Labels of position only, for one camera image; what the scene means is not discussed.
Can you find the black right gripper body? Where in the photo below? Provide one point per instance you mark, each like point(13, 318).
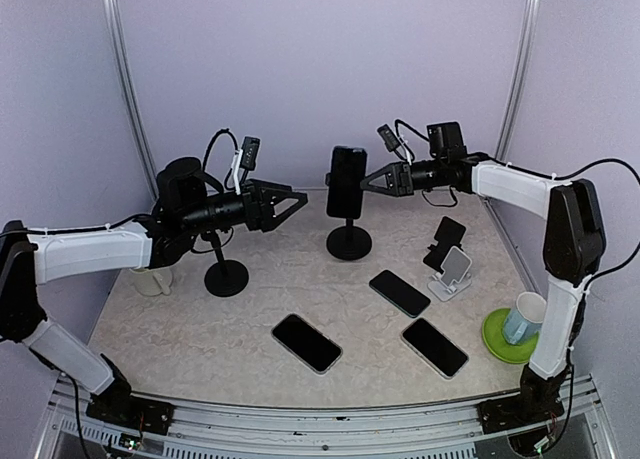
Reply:
point(405, 178)

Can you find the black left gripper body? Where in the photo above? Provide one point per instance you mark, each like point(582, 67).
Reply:
point(255, 219)

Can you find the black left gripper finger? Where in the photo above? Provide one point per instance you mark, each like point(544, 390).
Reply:
point(282, 205)
point(270, 185)

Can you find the blue-edged black phone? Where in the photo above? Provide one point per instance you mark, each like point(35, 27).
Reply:
point(348, 169)

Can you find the black round-base phone stand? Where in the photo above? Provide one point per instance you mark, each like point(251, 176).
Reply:
point(348, 242)

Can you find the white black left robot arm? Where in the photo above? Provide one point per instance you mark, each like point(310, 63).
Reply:
point(191, 204)

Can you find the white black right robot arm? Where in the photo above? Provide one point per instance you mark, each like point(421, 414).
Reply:
point(574, 239)

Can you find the black folding phone stand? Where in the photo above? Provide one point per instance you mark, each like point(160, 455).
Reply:
point(448, 234)

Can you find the silver folding phone stand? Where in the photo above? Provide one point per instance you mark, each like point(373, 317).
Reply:
point(455, 276)

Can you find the teal-edged black phone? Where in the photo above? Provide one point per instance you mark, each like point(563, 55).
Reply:
point(400, 293)

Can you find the clear-case black phone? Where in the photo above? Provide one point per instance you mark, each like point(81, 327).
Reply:
point(307, 343)

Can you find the white-edged black phone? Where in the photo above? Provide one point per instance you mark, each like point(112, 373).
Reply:
point(435, 348)

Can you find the white mug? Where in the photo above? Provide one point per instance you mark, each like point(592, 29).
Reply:
point(152, 282)

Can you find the green plate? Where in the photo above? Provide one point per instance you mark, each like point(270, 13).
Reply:
point(496, 344)

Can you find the light blue cup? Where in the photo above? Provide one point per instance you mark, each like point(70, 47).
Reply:
point(524, 319)

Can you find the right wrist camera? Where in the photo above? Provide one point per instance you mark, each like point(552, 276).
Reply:
point(395, 144)

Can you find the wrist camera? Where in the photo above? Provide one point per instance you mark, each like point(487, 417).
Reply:
point(244, 159)
point(395, 144)

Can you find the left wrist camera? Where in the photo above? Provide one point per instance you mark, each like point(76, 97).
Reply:
point(244, 159)

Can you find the right aluminium frame post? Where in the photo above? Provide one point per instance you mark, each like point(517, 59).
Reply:
point(519, 77)

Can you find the aluminium frame post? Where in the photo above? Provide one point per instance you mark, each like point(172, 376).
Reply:
point(519, 77)
point(141, 144)

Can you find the aluminium front rail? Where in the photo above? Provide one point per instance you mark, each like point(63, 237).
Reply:
point(197, 429)

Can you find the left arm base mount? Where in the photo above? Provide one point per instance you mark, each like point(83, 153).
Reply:
point(133, 412)

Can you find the left aluminium frame post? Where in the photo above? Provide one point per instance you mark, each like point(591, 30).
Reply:
point(141, 144)

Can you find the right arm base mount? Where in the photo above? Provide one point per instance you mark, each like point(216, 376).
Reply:
point(512, 412)

